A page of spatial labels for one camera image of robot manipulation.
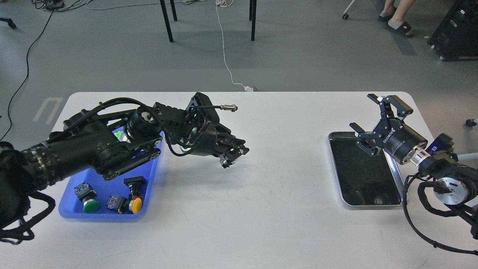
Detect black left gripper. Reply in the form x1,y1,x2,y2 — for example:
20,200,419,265
180,124,250,168

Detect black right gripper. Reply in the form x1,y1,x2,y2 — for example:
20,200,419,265
349,93,428,164

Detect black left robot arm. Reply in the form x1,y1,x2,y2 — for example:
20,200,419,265
1,92,249,245

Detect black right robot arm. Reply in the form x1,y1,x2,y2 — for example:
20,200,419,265
350,93,477,239

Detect silver metal tray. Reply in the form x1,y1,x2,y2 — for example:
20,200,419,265
328,132,403,210

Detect black push button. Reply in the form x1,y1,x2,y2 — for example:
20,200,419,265
123,176,146,200

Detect yellow push button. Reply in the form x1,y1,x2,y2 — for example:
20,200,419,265
106,195,143,214

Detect person's feet in slippers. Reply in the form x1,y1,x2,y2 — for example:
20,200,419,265
378,0,415,38

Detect black equipment case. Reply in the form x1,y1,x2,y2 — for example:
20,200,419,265
427,0,478,61

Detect white chair base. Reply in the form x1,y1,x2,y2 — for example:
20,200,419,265
342,0,356,20

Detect blue plastic tray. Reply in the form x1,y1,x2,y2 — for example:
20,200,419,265
59,126,164,220

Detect black table legs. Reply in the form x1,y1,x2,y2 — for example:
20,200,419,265
160,0,258,43

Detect green push button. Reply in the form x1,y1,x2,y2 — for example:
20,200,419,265
74,182,100,213

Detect white cable on floor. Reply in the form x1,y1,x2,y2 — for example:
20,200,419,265
215,0,254,92

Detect black cable on floor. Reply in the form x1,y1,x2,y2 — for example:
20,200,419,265
0,0,90,142

